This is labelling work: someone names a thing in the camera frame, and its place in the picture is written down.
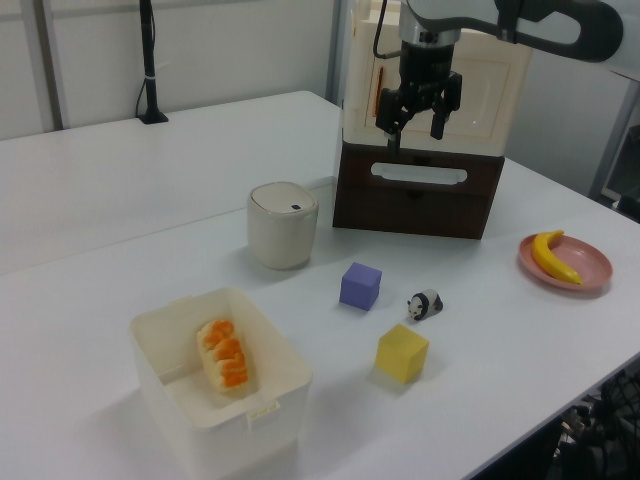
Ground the brown drawer with white handle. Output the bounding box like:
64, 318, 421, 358
337, 142, 505, 201

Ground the pink plate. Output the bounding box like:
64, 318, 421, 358
517, 233, 614, 292

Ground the panda figurine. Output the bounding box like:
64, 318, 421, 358
405, 288, 445, 323

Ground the cream plastic cabinet with handle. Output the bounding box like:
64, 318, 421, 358
341, 0, 532, 157

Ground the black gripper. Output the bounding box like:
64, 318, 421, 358
375, 42, 464, 157

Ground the white plastic storage box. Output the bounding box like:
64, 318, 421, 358
129, 286, 315, 476

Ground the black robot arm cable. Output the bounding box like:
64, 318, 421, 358
371, 0, 404, 59

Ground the yellow banana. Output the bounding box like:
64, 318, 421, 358
530, 229, 584, 286

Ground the black clamp pole stand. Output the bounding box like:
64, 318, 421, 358
137, 0, 170, 125

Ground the toy bread with orange topping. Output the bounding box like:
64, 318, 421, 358
195, 318, 256, 397

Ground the black office chair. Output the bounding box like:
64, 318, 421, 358
549, 367, 640, 480

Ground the yellow cube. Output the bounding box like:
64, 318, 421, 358
375, 322, 431, 385

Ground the purple cube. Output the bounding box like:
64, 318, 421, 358
338, 261, 383, 312

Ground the brown drawer housing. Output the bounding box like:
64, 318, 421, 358
332, 142, 505, 242

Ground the cream lidded trash bin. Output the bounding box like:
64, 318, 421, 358
246, 181, 320, 271

